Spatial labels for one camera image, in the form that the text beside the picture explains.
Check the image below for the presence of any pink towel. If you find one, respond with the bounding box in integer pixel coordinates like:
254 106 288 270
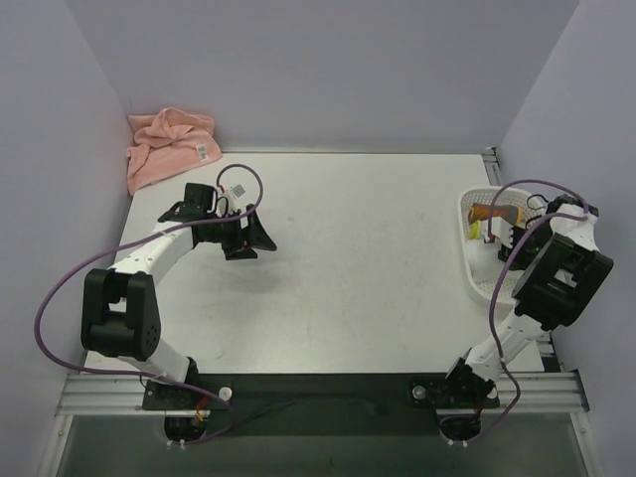
126 107 223 195

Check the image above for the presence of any white towel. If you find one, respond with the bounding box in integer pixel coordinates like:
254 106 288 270
466 239 505 285

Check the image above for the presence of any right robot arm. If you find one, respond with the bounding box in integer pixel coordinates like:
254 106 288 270
440 194 614 407

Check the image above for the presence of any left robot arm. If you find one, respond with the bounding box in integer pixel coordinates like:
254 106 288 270
80 183 277 409

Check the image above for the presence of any white perforated plastic basket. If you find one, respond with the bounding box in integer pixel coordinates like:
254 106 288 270
457 186 546 306

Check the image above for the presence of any rolled yellow towel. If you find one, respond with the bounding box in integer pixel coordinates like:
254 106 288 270
468 222 482 239

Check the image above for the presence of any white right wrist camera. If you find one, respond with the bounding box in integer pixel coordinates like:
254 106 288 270
480 217 517 248

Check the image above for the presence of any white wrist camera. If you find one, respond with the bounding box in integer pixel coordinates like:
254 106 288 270
216 184 245 218
480 217 517 248

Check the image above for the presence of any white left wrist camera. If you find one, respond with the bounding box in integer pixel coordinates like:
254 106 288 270
216 184 245 218

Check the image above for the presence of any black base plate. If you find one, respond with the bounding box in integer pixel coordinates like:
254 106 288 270
142 373 500 437

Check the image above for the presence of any aluminium front rail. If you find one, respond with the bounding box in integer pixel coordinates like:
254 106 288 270
57 372 589 415

